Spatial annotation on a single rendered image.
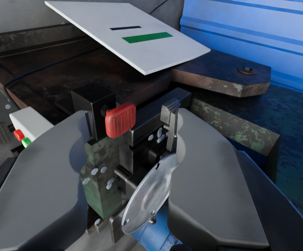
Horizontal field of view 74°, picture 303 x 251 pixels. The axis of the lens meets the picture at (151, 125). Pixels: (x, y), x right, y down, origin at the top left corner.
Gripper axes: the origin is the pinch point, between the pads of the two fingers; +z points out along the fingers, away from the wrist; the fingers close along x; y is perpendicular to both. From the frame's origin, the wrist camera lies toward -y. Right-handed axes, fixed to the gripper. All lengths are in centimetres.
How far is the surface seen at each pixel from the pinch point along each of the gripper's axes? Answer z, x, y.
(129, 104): 23.6, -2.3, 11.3
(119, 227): 21, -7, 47
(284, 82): 114, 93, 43
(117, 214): 20.4, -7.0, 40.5
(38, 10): 89, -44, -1
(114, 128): 20.6, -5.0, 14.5
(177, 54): 74, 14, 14
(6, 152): 71, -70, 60
